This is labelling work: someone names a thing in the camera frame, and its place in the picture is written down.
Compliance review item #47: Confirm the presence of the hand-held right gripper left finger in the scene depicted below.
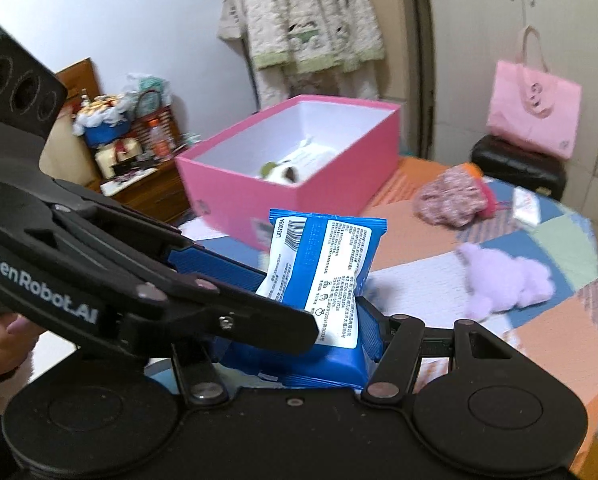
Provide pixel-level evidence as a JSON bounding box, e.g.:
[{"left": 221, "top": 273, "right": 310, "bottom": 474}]
[{"left": 171, "top": 340, "right": 230, "bottom": 406}]

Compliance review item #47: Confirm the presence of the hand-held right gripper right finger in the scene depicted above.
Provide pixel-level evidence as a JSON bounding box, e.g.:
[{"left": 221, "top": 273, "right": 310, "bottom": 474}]
[{"left": 358, "top": 296, "right": 524, "bottom": 406}]

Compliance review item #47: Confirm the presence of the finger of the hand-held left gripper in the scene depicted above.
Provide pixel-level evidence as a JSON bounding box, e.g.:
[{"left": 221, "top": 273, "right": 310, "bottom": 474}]
[
  {"left": 54, "top": 185, "right": 277, "bottom": 306},
  {"left": 118, "top": 269, "right": 324, "bottom": 361}
]

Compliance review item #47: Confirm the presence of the blue wet wipes packet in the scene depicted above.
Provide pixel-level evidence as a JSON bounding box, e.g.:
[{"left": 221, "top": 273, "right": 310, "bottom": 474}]
[{"left": 219, "top": 208, "right": 387, "bottom": 388}]

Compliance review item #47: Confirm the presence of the white plush sheep toy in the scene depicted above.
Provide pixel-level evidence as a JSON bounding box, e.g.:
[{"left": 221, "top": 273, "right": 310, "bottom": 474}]
[{"left": 266, "top": 164, "right": 300, "bottom": 187}]

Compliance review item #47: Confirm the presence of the purple plush toy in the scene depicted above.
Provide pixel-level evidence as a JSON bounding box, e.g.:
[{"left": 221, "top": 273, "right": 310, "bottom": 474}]
[{"left": 456, "top": 242, "right": 554, "bottom": 321}]

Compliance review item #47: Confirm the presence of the pink cardboard box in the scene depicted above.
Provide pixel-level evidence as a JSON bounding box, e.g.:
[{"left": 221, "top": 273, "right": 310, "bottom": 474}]
[{"left": 175, "top": 94, "right": 402, "bottom": 253}]

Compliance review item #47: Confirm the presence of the pink floral cloth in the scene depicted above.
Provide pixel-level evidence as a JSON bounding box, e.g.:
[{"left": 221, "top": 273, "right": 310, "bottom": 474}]
[{"left": 416, "top": 162, "right": 502, "bottom": 227}]

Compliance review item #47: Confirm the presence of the white tissue packet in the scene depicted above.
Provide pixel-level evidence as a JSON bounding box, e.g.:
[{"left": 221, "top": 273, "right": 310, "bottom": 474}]
[{"left": 511, "top": 186, "right": 540, "bottom": 223}]

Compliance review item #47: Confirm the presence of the person's left forearm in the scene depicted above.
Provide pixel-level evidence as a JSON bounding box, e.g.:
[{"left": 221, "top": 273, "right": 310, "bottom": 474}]
[{"left": 0, "top": 360, "right": 37, "bottom": 411}]

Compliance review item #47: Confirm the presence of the wooden bedside cabinet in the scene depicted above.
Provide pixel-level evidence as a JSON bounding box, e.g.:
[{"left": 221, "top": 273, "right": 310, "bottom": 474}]
[{"left": 54, "top": 57, "right": 192, "bottom": 226}]

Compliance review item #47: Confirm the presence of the orange drink bottle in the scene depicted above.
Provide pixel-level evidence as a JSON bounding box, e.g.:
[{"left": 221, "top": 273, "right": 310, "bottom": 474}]
[{"left": 146, "top": 117, "right": 172, "bottom": 156}]

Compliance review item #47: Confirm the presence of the white jar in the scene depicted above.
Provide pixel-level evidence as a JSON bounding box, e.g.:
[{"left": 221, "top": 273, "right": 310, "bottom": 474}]
[{"left": 95, "top": 140, "right": 144, "bottom": 178}]

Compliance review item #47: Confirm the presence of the white paper sheet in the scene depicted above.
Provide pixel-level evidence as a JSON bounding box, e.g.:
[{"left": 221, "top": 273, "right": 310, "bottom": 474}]
[{"left": 279, "top": 135, "right": 340, "bottom": 181}]

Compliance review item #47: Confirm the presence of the green white packet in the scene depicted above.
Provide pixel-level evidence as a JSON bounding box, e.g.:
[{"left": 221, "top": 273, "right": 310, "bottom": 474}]
[{"left": 124, "top": 72, "right": 172, "bottom": 106}]

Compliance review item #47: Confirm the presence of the black suitcase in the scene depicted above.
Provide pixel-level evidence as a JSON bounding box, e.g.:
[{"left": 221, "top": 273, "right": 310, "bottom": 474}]
[{"left": 470, "top": 135, "right": 567, "bottom": 201}]

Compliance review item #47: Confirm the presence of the cream canvas tote bag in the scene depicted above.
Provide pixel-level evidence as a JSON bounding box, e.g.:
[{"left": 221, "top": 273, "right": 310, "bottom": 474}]
[{"left": 217, "top": 0, "right": 252, "bottom": 41}]

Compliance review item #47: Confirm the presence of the pink tote bag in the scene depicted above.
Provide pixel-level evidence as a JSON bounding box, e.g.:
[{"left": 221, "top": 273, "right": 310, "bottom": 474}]
[{"left": 486, "top": 25, "right": 582, "bottom": 161}]

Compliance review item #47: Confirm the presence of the black clothes rack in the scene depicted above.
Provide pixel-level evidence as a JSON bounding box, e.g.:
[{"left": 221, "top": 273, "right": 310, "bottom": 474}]
[{"left": 199, "top": 0, "right": 434, "bottom": 161}]

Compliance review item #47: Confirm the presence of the white fuzzy cardigan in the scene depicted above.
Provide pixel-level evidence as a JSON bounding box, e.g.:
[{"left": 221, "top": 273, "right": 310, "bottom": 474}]
[{"left": 241, "top": 0, "right": 386, "bottom": 106}]

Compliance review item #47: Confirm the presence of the beige cabinet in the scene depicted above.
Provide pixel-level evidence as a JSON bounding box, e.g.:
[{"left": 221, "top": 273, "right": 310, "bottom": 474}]
[{"left": 369, "top": 0, "right": 420, "bottom": 106}]

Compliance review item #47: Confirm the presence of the grey wardrobe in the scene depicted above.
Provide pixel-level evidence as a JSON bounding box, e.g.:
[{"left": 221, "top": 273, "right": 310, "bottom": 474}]
[{"left": 424, "top": 0, "right": 598, "bottom": 241}]

